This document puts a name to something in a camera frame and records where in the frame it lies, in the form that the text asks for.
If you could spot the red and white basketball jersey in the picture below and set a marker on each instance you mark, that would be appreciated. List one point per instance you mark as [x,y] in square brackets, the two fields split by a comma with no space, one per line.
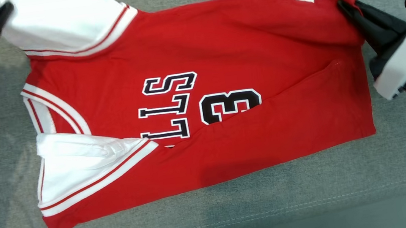
[218,43]

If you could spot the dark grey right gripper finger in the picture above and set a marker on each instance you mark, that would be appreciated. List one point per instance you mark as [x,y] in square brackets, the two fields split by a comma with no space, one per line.
[368,34]
[387,22]

